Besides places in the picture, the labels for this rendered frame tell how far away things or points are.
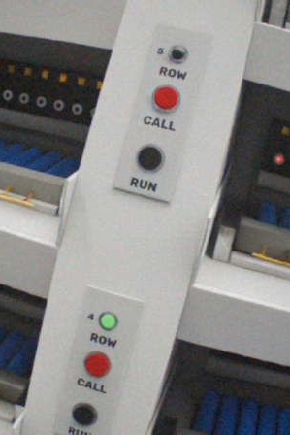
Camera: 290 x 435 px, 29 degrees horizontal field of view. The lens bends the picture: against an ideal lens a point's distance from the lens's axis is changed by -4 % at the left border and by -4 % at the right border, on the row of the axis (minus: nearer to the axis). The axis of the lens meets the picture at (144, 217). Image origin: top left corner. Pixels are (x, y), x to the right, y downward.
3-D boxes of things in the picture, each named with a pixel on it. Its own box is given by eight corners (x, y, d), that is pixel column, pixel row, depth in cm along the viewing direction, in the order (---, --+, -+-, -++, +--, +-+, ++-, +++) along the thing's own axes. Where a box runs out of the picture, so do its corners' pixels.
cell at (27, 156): (41, 166, 54) (13, 184, 48) (24, 162, 55) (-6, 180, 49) (44, 149, 54) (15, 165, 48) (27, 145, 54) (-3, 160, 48)
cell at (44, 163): (60, 171, 54) (33, 190, 48) (43, 167, 54) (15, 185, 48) (63, 153, 53) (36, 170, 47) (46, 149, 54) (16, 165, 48)
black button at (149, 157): (158, 172, 38) (164, 149, 38) (135, 166, 38) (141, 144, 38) (160, 173, 39) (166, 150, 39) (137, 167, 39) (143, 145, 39)
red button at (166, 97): (174, 111, 38) (179, 88, 38) (150, 105, 38) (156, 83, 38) (176, 114, 39) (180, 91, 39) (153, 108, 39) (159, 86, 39)
